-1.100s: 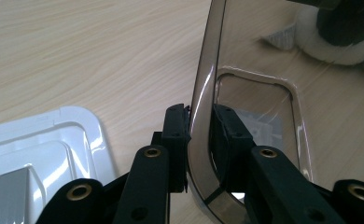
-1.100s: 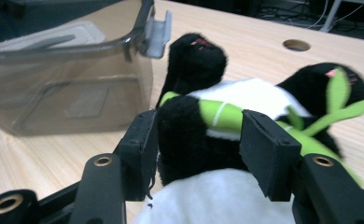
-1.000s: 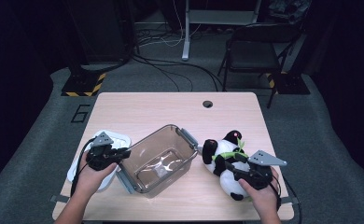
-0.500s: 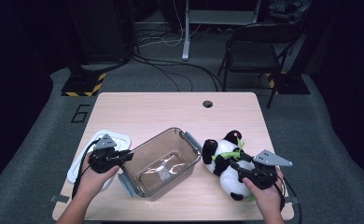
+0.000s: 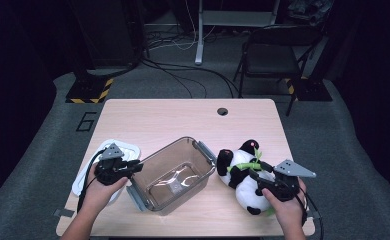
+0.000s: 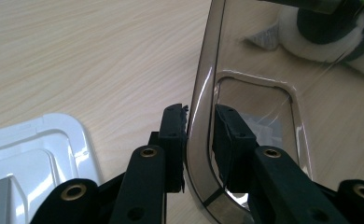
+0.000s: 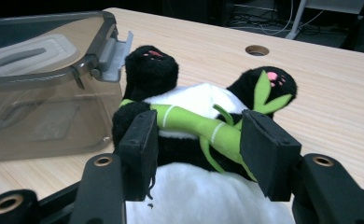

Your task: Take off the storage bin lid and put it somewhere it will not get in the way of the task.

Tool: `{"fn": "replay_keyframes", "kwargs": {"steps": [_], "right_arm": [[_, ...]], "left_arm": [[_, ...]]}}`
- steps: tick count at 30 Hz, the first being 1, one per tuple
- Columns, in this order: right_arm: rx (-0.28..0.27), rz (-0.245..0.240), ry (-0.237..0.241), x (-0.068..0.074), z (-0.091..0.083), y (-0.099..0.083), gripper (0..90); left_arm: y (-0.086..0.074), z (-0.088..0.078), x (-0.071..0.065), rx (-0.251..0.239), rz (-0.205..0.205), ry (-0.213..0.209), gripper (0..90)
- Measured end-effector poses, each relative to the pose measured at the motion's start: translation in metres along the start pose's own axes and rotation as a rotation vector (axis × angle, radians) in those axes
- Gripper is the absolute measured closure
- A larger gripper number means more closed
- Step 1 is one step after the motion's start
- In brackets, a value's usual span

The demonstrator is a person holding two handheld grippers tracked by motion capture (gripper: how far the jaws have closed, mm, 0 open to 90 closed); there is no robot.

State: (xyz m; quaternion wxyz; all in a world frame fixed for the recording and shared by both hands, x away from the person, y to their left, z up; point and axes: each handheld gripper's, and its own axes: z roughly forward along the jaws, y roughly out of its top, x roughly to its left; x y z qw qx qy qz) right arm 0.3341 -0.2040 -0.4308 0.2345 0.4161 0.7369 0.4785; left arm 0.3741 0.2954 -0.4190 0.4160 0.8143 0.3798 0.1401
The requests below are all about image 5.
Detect black floor cables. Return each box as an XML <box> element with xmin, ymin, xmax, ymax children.
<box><xmin>138</xmin><ymin>29</ymin><xmax>241</xmax><ymax>100</ymax></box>

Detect person's left hand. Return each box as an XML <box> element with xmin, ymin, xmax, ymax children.
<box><xmin>82</xmin><ymin>162</ymin><xmax>130</xmax><ymax>219</ymax></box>

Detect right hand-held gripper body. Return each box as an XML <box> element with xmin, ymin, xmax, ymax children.
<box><xmin>265</xmin><ymin>158</ymin><xmax>318</xmax><ymax>203</ymax></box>

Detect black cable at table edge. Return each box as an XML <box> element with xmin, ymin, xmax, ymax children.
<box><xmin>303</xmin><ymin>189</ymin><xmax>325</xmax><ymax>240</ymax></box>

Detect right hand-held gripper cable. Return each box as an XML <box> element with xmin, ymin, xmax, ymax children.
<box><xmin>296</xmin><ymin>186</ymin><xmax>309</xmax><ymax>228</ymax></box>

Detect hand-held gripper cable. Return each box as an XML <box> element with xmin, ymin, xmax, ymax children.
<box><xmin>77</xmin><ymin>149</ymin><xmax>107</xmax><ymax>214</ymax></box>
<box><xmin>296</xmin><ymin>186</ymin><xmax>309</xmax><ymax>228</ymax></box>

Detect panda plush toy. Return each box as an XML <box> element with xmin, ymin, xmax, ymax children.
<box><xmin>215</xmin><ymin>138</ymin><xmax>278</xmax><ymax>216</ymax></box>

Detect white metal stand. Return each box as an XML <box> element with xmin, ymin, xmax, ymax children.
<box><xmin>194</xmin><ymin>0</ymin><xmax>281</xmax><ymax>66</ymax></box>

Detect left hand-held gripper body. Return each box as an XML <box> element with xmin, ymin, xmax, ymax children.
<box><xmin>93</xmin><ymin>142</ymin><xmax>132</xmax><ymax>187</ymax></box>

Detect black yellow striped stand base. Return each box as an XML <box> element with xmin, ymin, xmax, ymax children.
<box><xmin>284</xmin><ymin>76</ymin><xmax>334</xmax><ymax>102</ymax></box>
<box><xmin>64</xmin><ymin>76</ymin><xmax>115</xmax><ymax>104</ymax></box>

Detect dark cabinet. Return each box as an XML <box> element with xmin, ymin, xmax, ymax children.
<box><xmin>67</xmin><ymin>0</ymin><xmax>148</xmax><ymax>72</ymax></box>

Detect black folding chair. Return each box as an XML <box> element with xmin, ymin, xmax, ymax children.
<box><xmin>232</xmin><ymin>24</ymin><xmax>325</xmax><ymax>117</ymax></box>

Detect left hand-held gripper cable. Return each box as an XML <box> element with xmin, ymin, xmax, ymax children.
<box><xmin>77</xmin><ymin>149</ymin><xmax>107</xmax><ymax>214</ymax></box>

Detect person's right hand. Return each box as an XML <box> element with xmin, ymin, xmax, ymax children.
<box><xmin>261</xmin><ymin>177</ymin><xmax>308</xmax><ymax>232</ymax></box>

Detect clear plastic storage box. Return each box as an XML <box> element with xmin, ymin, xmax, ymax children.
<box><xmin>125</xmin><ymin>135</ymin><xmax>218</xmax><ymax>217</ymax></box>

